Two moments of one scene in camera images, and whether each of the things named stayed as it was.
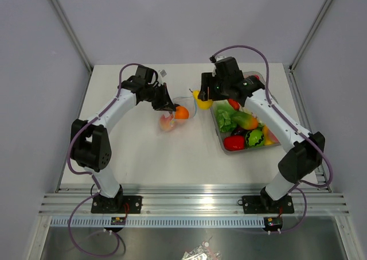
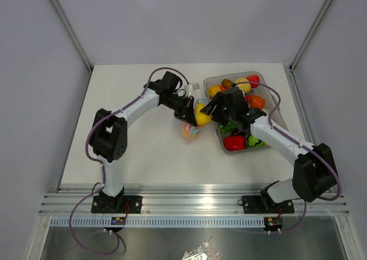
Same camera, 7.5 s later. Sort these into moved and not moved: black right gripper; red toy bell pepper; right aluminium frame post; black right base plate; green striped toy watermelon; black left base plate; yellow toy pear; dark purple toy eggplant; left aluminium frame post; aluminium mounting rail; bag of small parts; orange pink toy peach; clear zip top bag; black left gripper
Moved: black right gripper; yellow toy pear; orange pink toy peach; black left gripper; clear zip top bag
Not moved: aluminium mounting rail; left aluminium frame post; black left base plate; black right base plate; green striped toy watermelon; dark purple toy eggplant; bag of small parts; red toy bell pepper; right aluminium frame post
